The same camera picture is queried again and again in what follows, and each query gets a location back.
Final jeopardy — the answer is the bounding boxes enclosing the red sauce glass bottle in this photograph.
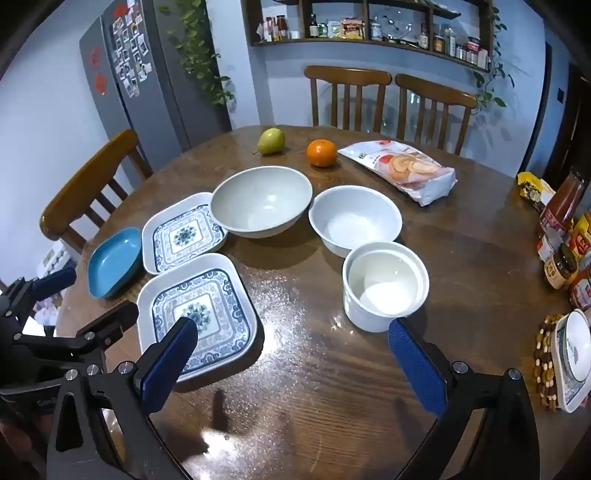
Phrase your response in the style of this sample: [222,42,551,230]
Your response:
[538,172,587,241]

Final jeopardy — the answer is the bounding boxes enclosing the long trailing green vine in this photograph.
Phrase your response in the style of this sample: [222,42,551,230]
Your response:
[157,0,235,108]

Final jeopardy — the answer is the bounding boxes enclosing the small deep white bowl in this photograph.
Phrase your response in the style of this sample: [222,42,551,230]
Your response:
[342,241,430,333]

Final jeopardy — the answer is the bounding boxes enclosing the yellow black snack packet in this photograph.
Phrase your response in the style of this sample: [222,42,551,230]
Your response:
[516,172,557,212]

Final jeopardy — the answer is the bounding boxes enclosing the cluster of fridge photos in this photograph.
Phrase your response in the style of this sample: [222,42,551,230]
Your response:
[111,2,153,99]

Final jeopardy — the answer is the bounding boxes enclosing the brown sauce jar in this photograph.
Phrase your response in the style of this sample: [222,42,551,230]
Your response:
[545,244,580,291]

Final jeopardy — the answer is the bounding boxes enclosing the blue patterned square plate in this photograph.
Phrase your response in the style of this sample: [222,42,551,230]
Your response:
[141,192,229,274]
[137,253,258,384]

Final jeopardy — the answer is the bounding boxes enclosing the wooden chair with curved backrest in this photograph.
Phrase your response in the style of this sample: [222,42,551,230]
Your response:
[40,128,154,254]

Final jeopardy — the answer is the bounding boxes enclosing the clear glass bowl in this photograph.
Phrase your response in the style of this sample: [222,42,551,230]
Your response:
[381,14,415,43]

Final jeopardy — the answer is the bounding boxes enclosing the dark wooden door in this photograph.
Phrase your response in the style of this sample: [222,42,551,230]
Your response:
[519,41,591,185]

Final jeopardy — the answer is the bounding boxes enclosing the wooden wall shelf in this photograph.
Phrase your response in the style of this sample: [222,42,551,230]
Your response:
[241,0,497,72]

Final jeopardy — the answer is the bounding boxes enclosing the plain blue plate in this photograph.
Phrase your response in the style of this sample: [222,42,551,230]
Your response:
[88,226,143,299]

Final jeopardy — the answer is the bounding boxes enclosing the green pear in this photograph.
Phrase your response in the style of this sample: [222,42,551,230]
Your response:
[252,127,285,156]

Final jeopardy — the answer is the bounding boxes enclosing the small white labelled jar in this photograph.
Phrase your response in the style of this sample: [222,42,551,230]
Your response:
[536,233,561,264]

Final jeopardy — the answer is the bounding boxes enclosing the small trailing green vine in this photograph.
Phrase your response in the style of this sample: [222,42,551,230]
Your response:
[473,4,515,112]

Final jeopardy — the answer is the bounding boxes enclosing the white printed cartons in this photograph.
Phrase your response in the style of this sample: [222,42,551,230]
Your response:
[41,249,77,278]

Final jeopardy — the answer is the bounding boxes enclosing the orange tangerine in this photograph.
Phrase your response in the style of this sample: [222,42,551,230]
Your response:
[307,139,338,168]

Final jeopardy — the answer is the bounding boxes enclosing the white snack bag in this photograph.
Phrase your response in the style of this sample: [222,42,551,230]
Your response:
[338,140,458,207]

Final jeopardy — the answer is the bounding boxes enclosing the medium white bowl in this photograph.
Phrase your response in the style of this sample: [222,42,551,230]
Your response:
[308,185,403,258]

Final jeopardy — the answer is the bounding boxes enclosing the grey refrigerator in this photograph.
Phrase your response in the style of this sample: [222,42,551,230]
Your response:
[78,0,234,171]

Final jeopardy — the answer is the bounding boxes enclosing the wooden slatted dining chair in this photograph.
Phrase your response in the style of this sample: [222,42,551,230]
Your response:
[395,74,478,156]
[304,65,393,132]

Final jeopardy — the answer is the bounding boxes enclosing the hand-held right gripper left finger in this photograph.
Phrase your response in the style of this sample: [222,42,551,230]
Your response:
[46,316,199,480]

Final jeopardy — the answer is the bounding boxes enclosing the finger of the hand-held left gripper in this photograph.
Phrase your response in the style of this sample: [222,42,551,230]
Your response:
[18,301,140,365]
[0,267,78,319]

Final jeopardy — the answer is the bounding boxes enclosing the large pale grey bowl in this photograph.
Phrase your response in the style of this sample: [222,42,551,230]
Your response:
[211,166,314,239]

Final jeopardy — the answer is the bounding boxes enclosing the yellow red food packet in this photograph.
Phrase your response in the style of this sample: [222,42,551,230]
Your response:
[340,17,365,40]

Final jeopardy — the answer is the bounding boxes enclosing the row of shelf bottles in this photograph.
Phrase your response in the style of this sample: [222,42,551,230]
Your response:
[263,13,491,70]

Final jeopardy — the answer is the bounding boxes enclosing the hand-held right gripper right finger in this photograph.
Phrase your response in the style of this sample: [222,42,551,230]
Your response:
[388,318,541,480]

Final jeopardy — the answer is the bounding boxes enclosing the wooden beaded trivet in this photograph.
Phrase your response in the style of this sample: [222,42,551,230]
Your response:
[533,314,566,409]

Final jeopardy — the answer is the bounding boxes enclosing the small patterned white dish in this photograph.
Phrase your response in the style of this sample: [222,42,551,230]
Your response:
[553,309,591,414]

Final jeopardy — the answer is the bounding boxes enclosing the red chili sauce jar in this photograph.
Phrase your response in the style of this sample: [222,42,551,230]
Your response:
[569,270,591,311]

